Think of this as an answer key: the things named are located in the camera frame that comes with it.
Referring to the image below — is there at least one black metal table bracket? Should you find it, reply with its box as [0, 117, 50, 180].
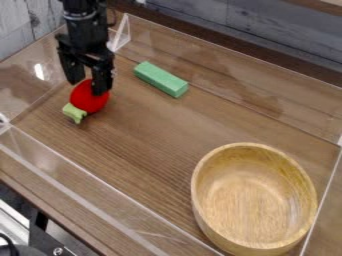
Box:
[28, 211, 78, 256]

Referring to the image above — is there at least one green rectangular block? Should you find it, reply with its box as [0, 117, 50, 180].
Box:
[134, 61, 189, 98]

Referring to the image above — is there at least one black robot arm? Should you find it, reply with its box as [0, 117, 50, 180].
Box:
[55, 0, 115, 96]

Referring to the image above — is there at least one black cable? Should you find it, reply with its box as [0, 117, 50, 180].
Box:
[0, 232, 22, 256]

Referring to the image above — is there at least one wooden bowl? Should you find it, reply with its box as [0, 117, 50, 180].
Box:
[191, 142, 318, 256]

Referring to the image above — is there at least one clear acrylic tray wall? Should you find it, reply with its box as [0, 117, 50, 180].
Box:
[0, 16, 342, 256]

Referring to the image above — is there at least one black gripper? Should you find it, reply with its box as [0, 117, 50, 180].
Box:
[55, 13, 114, 96]

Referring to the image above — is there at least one red plush strawberry toy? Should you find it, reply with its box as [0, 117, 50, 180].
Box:
[63, 79, 110, 124]

